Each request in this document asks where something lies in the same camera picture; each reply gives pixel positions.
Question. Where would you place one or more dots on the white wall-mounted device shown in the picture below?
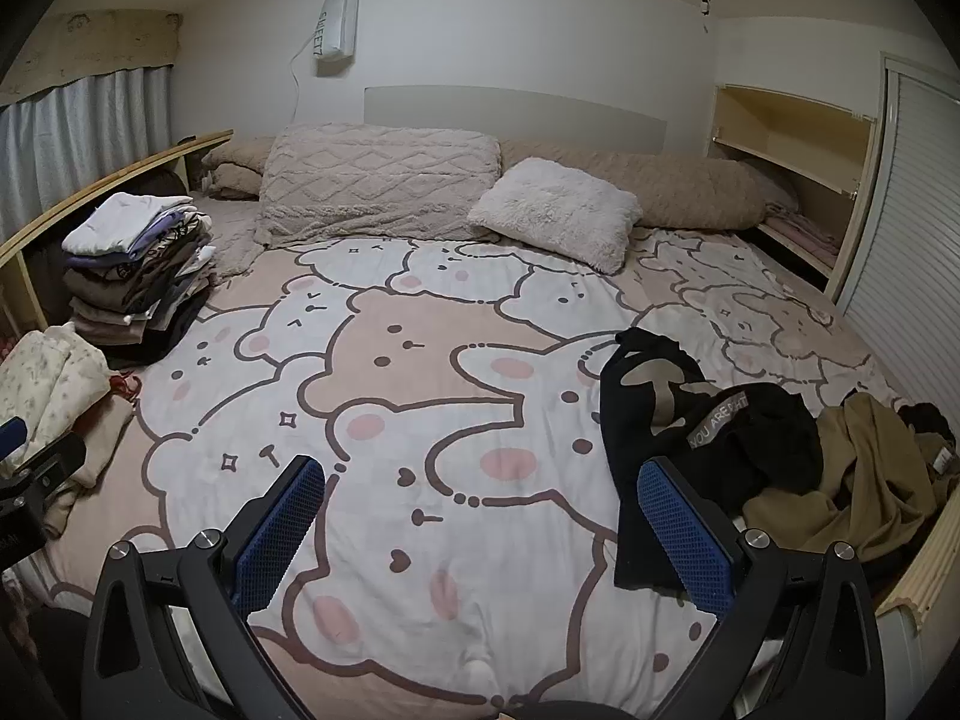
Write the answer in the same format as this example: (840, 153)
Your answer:
(335, 22)

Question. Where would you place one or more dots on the grey white curtain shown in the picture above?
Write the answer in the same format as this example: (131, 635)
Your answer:
(82, 135)

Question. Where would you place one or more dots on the stack of folded clothes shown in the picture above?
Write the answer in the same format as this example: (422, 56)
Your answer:
(135, 277)

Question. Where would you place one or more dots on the plain beige garment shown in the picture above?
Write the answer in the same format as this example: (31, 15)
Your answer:
(101, 435)

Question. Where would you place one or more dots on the wooden slatted board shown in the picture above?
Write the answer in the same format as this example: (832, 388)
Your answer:
(926, 577)

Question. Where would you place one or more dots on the white louvered door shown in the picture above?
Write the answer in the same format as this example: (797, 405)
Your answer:
(915, 225)

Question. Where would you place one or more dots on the olive brown garment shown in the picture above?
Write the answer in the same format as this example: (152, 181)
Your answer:
(870, 480)

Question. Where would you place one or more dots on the dark crumpled garment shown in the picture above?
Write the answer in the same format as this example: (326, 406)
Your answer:
(926, 420)

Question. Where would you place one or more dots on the cream floral garment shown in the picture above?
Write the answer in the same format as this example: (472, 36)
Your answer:
(45, 382)

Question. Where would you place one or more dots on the long beige bolster pillow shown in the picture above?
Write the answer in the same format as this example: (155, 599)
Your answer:
(675, 187)

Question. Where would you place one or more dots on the folded pink bedding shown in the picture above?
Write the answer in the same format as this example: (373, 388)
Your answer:
(802, 232)

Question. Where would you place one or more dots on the bear print blanket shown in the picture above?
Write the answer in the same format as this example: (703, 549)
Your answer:
(450, 390)

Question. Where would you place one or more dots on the fluffy white pillow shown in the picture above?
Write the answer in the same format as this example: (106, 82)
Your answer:
(555, 210)

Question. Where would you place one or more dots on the small red item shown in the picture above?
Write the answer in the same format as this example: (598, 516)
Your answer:
(127, 386)

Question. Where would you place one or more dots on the wooden bedside shelf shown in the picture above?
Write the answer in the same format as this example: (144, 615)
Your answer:
(112, 178)

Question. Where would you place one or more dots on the large quilted beige pillow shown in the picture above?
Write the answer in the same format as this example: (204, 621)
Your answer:
(375, 180)

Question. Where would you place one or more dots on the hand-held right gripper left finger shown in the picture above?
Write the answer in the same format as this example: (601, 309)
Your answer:
(277, 532)

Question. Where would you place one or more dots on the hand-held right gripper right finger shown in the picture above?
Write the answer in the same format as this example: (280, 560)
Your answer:
(686, 532)

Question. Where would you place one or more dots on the beige curtain valance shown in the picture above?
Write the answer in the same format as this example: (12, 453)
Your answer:
(90, 41)

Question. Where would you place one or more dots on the small beige pillow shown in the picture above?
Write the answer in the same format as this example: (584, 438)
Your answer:
(236, 165)

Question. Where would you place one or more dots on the cream bedside shelf unit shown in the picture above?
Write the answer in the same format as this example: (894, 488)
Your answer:
(795, 120)

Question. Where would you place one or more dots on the black garment with beige print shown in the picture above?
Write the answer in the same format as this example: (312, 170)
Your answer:
(750, 450)

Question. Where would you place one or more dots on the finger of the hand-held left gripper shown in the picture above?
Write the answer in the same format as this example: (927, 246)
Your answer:
(11, 436)
(56, 465)

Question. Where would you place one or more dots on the wall hook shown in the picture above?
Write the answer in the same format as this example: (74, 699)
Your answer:
(710, 0)

